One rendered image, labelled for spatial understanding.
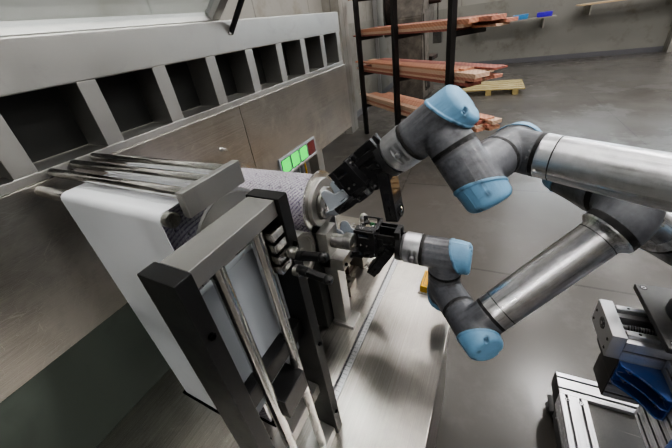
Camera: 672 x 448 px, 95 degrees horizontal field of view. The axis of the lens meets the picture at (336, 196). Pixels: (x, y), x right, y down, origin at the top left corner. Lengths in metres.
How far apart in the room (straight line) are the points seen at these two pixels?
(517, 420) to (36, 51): 1.96
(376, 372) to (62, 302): 0.65
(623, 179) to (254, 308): 0.52
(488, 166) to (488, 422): 1.45
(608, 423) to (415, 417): 1.05
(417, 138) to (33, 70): 0.63
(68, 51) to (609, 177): 0.88
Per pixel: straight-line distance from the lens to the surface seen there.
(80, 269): 0.77
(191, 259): 0.31
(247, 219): 0.34
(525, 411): 1.88
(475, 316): 0.72
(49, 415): 0.87
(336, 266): 0.73
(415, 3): 6.80
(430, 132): 0.50
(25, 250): 0.73
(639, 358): 1.26
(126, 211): 0.48
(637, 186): 0.57
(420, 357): 0.84
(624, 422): 1.75
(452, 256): 0.73
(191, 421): 0.88
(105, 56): 0.78
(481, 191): 0.50
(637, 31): 11.26
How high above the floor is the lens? 1.60
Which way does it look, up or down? 29 degrees down
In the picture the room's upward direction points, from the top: 9 degrees counter-clockwise
